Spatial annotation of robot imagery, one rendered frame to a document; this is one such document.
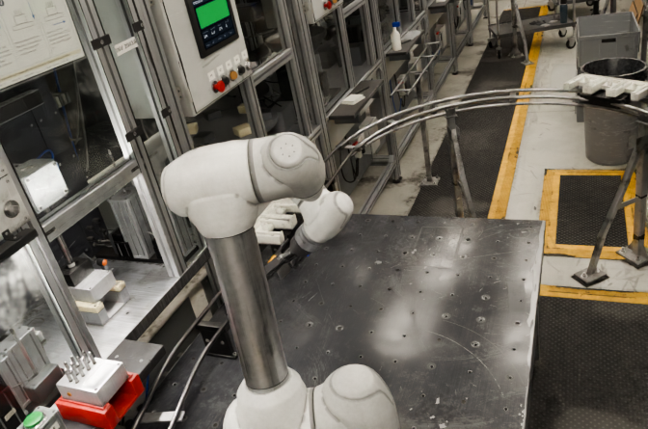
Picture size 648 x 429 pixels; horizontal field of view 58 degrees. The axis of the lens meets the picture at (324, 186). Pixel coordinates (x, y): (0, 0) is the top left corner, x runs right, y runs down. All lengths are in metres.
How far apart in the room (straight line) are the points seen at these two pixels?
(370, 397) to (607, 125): 3.05
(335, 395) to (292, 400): 0.10
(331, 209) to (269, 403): 0.57
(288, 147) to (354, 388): 0.56
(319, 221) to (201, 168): 0.60
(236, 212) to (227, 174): 0.08
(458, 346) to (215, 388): 0.73
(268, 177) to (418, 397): 0.82
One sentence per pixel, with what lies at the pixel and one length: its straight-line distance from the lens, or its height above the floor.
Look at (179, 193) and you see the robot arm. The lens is 1.16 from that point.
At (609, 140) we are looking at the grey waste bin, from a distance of 4.14.
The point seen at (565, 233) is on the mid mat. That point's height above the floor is 0.01.
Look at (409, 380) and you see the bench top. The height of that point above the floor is 0.68.
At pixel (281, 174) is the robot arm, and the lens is 1.09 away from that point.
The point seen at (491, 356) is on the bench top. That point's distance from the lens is 1.77.
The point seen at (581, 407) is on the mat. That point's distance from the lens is 2.56.
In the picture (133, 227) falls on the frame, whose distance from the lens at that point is 2.04.
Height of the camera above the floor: 1.92
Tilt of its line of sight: 26 degrees down
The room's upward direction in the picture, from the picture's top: 12 degrees counter-clockwise
